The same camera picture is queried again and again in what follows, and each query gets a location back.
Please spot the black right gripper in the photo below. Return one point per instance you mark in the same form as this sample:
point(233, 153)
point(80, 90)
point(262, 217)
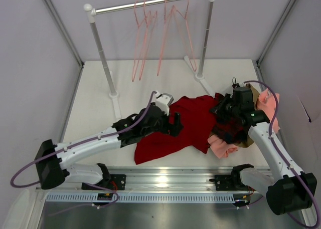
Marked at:
point(223, 108)

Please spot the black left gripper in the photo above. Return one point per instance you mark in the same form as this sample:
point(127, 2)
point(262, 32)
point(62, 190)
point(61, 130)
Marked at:
point(167, 122)

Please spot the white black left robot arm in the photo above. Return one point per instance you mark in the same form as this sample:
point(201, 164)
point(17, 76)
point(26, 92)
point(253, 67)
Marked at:
point(59, 163)

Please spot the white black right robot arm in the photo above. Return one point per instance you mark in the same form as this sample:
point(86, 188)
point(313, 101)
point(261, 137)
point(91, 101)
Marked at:
point(289, 188)

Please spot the pink skirt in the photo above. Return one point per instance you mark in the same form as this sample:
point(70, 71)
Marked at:
point(220, 148)

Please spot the red black plaid skirt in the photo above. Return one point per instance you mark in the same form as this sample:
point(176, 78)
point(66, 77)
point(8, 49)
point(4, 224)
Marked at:
point(229, 130)

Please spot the tan brown skirt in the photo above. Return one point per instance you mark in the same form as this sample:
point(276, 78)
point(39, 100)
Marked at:
point(255, 93)

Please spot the silver white clothes rack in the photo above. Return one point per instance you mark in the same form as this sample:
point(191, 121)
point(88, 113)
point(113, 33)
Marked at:
point(114, 94)

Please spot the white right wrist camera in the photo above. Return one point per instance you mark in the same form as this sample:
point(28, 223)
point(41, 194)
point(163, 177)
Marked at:
point(242, 84)

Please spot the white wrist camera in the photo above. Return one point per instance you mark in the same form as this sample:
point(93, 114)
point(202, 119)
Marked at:
point(163, 101)
point(242, 84)

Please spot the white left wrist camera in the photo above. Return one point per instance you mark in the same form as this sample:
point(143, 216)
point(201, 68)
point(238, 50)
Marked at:
point(163, 101)

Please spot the white slotted cable duct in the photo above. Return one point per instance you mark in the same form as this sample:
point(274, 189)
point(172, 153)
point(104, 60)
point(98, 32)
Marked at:
point(130, 197)

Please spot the pink wire hanger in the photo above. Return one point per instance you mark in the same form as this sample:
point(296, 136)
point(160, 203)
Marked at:
point(167, 19)
point(185, 35)
point(139, 25)
point(149, 22)

